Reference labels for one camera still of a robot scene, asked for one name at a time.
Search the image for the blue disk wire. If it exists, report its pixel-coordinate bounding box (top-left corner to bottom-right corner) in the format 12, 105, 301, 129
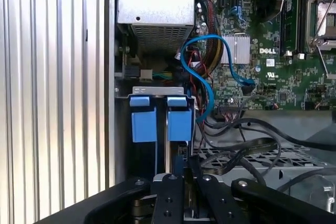
180, 34, 256, 123

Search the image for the CPU socket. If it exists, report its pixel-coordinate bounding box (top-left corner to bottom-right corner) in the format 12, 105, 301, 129
306, 0, 336, 53

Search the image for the black disk wire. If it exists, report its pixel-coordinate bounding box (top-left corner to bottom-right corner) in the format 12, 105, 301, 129
183, 137, 278, 209

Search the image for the white wire plug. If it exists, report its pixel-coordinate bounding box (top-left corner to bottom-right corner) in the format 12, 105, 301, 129
140, 69, 153, 81

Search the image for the green Dell motherboard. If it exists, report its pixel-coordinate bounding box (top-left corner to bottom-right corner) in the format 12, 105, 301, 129
194, 0, 336, 112

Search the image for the silver power supply unit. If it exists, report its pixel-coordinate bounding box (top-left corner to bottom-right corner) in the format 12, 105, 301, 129
117, 0, 195, 51

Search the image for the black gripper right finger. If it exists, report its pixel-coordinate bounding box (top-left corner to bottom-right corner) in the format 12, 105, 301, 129
197, 175, 336, 224

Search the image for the hard disk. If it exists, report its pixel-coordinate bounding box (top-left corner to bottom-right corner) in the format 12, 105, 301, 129
129, 94, 195, 176

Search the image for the metal disk bay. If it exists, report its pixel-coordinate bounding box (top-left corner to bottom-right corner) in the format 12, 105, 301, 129
115, 86, 196, 177

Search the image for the red yellow black wire bundle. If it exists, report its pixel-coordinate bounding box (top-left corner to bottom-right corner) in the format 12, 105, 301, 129
203, 0, 224, 78

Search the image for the black RAM slot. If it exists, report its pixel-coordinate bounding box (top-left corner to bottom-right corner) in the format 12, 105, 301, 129
279, 0, 291, 56
290, 0, 303, 57

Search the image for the open PC case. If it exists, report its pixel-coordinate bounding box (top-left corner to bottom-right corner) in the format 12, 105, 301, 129
104, 0, 336, 209

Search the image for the metal socket cover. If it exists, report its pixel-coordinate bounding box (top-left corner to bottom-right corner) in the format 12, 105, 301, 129
316, 40, 336, 80

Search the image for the thick black round cable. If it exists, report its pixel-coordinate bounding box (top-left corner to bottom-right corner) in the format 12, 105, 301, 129
203, 118, 336, 149

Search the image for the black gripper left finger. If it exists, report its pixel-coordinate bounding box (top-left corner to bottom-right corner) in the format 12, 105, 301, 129
34, 173, 184, 224

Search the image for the silver chipset heatsink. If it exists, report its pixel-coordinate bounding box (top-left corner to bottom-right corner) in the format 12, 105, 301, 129
220, 34, 250, 64

